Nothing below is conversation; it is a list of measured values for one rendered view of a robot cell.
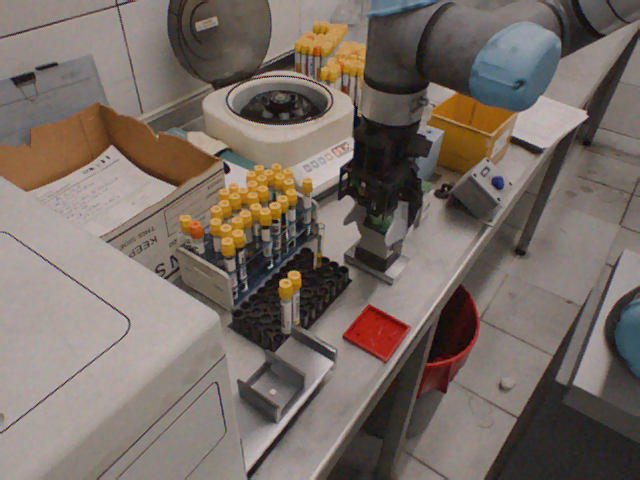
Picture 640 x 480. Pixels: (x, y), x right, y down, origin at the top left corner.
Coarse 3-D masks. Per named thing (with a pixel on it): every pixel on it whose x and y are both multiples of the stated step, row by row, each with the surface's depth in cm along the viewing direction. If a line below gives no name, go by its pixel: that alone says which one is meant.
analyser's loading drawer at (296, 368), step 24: (312, 336) 59; (288, 360) 59; (312, 360) 59; (336, 360) 59; (240, 384) 53; (264, 384) 57; (288, 384) 57; (312, 384) 57; (240, 408) 54; (264, 408) 53; (288, 408) 54; (240, 432) 52; (264, 432) 52
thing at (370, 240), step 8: (368, 232) 73; (376, 232) 72; (360, 240) 74; (368, 240) 73; (376, 240) 72; (384, 240) 71; (368, 248) 74; (376, 248) 73; (384, 248) 72; (384, 256) 73
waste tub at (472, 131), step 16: (464, 96) 102; (432, 112) 96; (448, 112) 103; (464, 112) 104; (480, 112) 102; (496, 112) 100; (512, 112) 98; (448, 128) 94; (464, 128) 92; (480, 128) 104; (496, 128) 101; (512, 128) 98; (448, 144) 95; (464, 144) 93; (480, 144) 91; (496, 144) 94; (448, 160) 97; (464, 160) 95; (480, 160) 93; (496, 160) 99
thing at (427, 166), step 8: (432, 128) 90; (432, 136) 88; (440, 136) 89; (432, 144) 87; (440, 144) 91; (432, 152) 89; (416, 160) 84; (424, 160) 86; (432, 160) 91; (424, 168) 88; (432, 168) 93; (424, 176) 90; (432, 176) 95; (440, 176) 95; (432, 184) 93
